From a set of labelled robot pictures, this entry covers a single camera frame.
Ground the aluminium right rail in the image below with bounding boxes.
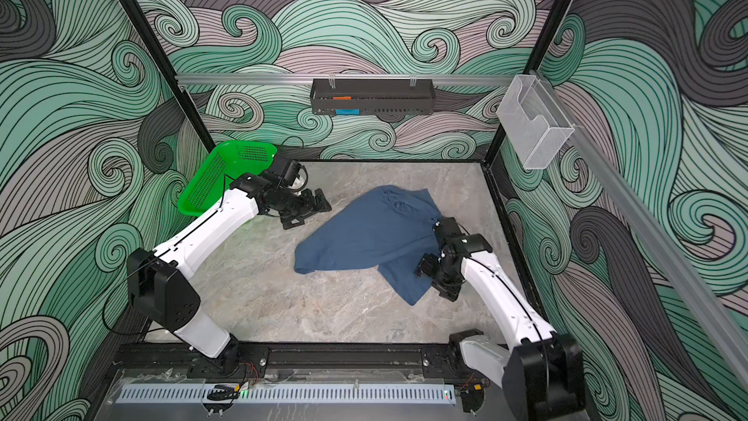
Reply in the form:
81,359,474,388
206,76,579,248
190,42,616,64
529,70,747,388

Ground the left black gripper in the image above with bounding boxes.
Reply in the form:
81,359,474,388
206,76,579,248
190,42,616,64
275,188,332,229

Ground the black wall tray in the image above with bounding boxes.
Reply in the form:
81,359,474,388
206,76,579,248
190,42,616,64
310,80,436,119

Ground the white slotted cable duct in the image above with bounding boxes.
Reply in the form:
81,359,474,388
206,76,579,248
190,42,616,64
114,383,457,405

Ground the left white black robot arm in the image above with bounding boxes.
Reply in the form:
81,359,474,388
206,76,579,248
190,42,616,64
127,173,331,360

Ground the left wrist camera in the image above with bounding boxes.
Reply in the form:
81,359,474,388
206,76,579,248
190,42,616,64
268,155,308,191

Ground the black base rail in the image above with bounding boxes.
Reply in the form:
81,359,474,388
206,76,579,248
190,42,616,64
114,341,508,380

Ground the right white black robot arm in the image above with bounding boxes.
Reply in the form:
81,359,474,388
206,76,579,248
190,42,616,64
416,218,586,420

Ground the green plastic basket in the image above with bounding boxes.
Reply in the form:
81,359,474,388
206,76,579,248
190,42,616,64
177,140,278,218

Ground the clear acrylic wall holder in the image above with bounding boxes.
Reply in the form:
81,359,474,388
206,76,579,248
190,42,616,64
497,74,575,171

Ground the aluminium back rail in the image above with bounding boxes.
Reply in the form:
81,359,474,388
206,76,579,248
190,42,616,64
175,72,513,87

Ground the blue t-shirt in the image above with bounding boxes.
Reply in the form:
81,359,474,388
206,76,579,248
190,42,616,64
294,185,442,306

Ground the aluminium rail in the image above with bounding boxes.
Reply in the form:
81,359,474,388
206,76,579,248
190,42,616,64
529,70,747,388
175,72,513,87

